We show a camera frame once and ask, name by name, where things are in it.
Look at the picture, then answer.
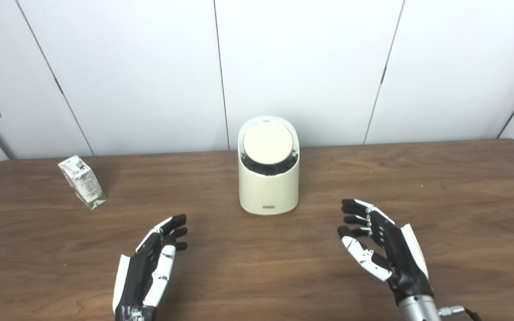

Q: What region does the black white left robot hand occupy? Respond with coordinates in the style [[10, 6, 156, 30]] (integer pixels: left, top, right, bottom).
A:
[[112, 214, 188, 321]]

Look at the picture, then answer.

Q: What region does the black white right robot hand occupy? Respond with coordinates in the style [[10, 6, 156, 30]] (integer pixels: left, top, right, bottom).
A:
[[337, 199, 434, 306]]

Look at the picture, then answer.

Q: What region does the white green milk carton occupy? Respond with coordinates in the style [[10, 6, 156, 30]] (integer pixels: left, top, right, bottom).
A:
[[58, 155, 107, 210]]

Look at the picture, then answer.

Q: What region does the cream-colored round bin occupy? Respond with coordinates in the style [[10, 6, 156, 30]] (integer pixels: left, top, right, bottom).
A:
[[238, 116, 300, 215]]

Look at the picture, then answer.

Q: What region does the cream round bin lid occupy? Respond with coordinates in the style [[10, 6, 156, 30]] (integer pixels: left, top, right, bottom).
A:
[[243, 122, 294, 165]]

